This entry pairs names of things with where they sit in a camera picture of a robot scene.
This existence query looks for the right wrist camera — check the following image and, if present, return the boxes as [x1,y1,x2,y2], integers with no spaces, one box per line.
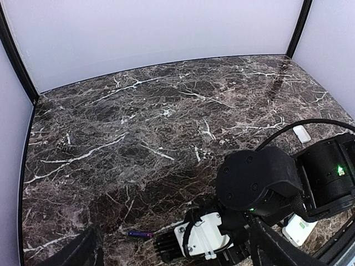
[152,209,235,261]

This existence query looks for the white battery cover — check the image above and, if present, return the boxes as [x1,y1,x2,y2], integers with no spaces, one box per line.
[292,125,311,144]

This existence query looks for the left black frame post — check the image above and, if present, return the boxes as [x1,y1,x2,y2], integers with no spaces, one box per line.
[1,6,39,106]

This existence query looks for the right black frame post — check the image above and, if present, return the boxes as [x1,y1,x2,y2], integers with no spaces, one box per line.
[286,0,313,59]

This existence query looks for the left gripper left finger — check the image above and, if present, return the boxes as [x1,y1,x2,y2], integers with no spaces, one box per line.
[37,227,104,266]

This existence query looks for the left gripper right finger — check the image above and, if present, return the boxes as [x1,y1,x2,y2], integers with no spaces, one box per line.
[249,217,325,265]

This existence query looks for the black frame post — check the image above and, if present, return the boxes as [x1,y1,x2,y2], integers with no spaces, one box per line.
[1,6,39,106]
[286,0,313,59]

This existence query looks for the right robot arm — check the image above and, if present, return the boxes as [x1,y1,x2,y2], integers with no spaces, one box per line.
[216,119,354,265]

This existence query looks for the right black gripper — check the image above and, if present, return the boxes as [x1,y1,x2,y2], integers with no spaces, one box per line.
[219,213,250,265]

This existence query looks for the purple battery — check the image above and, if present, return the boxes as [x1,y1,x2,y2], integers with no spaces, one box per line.
[128,231,153,239]

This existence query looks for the white remote control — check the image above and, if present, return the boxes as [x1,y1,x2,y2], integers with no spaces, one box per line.
[282,214,318,248]

